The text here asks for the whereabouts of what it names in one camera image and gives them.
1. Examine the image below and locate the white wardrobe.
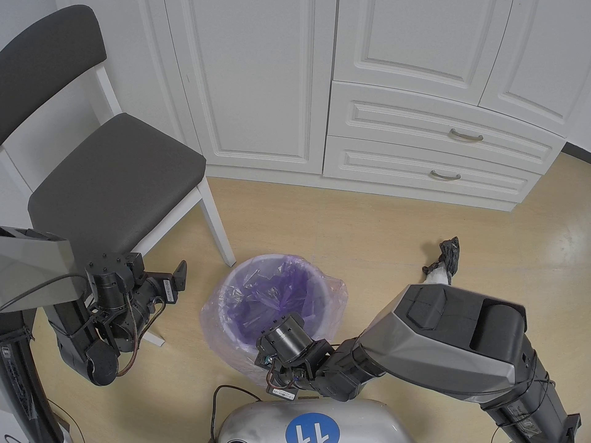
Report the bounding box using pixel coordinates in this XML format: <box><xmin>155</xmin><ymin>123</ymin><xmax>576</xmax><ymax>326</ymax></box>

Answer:
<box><xmin>48</xmin><ymin>0</ymin><xmax>591</xmax><ymax>213</ymax></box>

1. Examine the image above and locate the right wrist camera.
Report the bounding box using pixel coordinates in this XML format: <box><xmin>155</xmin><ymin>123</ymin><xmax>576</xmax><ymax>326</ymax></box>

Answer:
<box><xmin>255</xmin><ymin>334</ymin><xmax>277</xmax><ymax>369</ymax></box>

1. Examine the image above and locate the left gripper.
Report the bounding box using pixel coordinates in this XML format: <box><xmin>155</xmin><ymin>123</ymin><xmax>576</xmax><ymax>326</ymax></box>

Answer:
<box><xmin>134</xmin><ymin>260</ymin><xmax>188</xmax><ymax>306</ymax></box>

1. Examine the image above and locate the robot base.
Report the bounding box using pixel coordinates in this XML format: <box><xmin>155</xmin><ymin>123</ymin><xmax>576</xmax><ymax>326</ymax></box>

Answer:
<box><xmin>217</xmin><ymin>397</ymin><xmax>416</xmax><ymax>443</ymax></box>

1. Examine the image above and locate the white trash bin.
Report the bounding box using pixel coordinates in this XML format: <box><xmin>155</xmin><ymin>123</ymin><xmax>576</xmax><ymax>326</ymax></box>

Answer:
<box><xmin>217</xmin><ymin>255</ymin><xmax>333</xmax><ymax>363</ymax></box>

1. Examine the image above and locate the purple plastic bag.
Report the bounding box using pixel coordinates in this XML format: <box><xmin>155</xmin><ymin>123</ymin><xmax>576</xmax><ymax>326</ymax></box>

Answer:
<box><xmin>201</xmin><ymin>253</ymin><xmax>348</xmax><ymax>378</ymax></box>

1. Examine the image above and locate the black cable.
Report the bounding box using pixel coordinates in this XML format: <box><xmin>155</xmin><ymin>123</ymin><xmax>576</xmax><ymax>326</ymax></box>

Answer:
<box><xmin>210</xmin><ymin>384</ymin><xmax>265</xmax><ymax>443</ymax></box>

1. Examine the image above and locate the grey padded white chair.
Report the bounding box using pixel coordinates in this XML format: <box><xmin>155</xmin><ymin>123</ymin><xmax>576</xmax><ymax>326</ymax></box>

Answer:
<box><xmin>0</xmin><ymin>5</ymin><xmax>237</xmax><ymax>348</ymax></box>

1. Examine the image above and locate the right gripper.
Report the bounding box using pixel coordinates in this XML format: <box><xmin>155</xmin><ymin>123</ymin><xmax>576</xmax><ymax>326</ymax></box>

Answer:
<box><xmin>265</xmin><ymin>362</ymin><xmax>310</xmax><ymax>401</ymax></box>

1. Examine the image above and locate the black plastic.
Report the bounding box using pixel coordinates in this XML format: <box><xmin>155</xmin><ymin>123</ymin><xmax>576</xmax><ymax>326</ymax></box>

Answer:
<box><xmin>425</xmin><ymin>236</ymin><xmax>463</xmax><ymax>277</ymax></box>

